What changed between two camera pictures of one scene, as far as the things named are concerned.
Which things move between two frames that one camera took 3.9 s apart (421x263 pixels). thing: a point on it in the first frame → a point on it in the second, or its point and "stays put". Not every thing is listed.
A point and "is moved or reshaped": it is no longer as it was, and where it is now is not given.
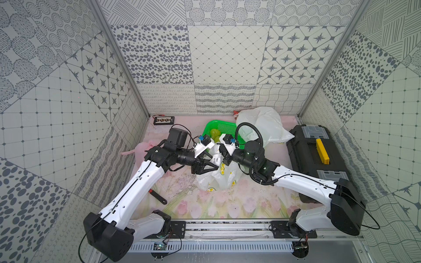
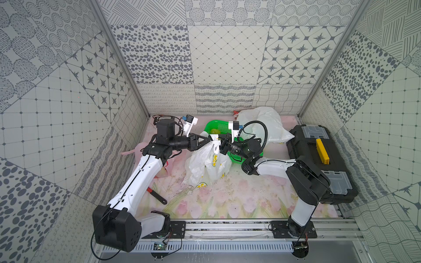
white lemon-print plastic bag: (223, 177) is moved or reshaped
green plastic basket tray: (225, 127) stays put
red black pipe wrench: (159, 198) stays put
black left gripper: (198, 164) → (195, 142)
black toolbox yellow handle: (313, 150) stays put
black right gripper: (227, 160) → (227, 138)
